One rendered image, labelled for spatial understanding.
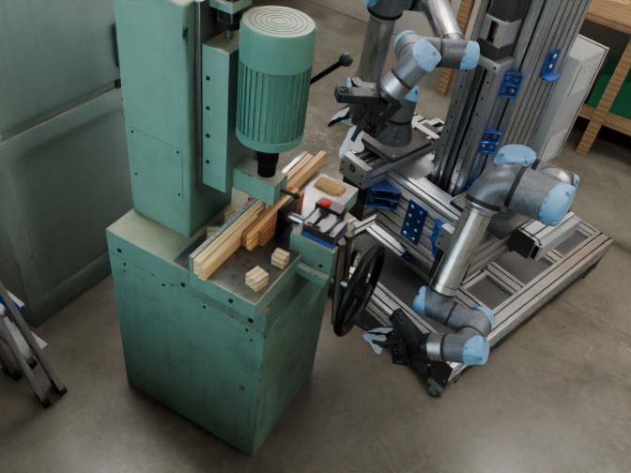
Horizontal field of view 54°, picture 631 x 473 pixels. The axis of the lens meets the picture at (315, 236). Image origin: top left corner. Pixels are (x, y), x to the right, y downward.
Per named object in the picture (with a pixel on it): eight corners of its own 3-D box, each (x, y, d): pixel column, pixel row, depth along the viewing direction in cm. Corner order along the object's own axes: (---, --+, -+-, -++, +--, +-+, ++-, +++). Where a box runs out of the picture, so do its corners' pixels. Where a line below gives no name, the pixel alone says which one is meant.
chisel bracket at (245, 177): (272, 210, 173) (275, 187, 167) (231, 190, 177) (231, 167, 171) (286, 197, 178) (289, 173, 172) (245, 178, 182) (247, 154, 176)
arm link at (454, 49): (439, 5, 203) (472, 83, 168) (407, 1, 202) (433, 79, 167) (450, -32, 195) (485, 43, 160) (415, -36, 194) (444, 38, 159)
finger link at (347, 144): (358, 166, 164) (373, 135, 164) (342, 156, 160) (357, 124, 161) (351, 165, 166) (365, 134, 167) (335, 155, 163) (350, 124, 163)
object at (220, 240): (199, 276, 163) (199, 263, 160) (193, 273, 163) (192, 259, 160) (311, 167, 204) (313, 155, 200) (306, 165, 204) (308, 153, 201)
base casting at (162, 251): (264, 335, 175) (266, 314, 169) (107, 251, 192) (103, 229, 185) (337, 246, 205) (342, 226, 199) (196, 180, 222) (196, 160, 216)
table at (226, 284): (284, 338, 159) (286, 323, 155) (188, 286, 168) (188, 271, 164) (382, 214, 200) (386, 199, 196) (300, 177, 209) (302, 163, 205)
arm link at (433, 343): (437, 344, 164) (448, 326, 169) (421, 343, 166) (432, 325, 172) (443, 367, 167) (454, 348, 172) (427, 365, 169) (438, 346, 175)
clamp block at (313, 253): (329, 277, 173) (332, 253, 166) (286, 256, 176) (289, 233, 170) (352, 247, 183) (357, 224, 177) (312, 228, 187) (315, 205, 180)
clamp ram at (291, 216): (297, 243, 176) (300, 220, 170) (274, 233, 178) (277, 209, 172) (313, 226, 182) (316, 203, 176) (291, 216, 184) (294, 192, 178)
